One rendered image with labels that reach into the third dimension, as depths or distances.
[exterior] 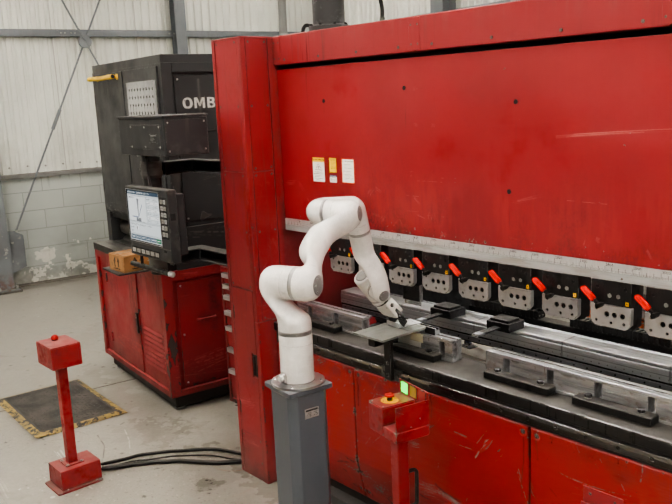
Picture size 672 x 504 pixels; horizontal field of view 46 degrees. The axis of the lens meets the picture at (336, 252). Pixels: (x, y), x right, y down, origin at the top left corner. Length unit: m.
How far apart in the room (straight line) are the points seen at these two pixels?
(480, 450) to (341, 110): 1.60
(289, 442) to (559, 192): 1.30
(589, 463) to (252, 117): 2.19
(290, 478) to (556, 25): 1.82
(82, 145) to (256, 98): 6.11
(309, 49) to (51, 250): 6.57
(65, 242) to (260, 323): 6.10
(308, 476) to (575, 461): 0.95
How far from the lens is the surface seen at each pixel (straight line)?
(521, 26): 2.96
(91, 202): 9.97
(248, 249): 3.99
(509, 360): 3.25
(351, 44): 3.56
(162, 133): 3.86
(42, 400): 5.96
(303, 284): 2.68
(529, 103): 2.96
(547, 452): 3.07
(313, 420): 2.86
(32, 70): 9.77
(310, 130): 3.82
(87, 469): 4.62
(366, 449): 3.78
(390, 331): 3.41
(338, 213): 2.92
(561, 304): 2.98
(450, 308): 3.63
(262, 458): 4.34
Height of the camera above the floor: 2.00
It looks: 11 degrees down
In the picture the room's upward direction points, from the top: 3 degrees counter-clockwise
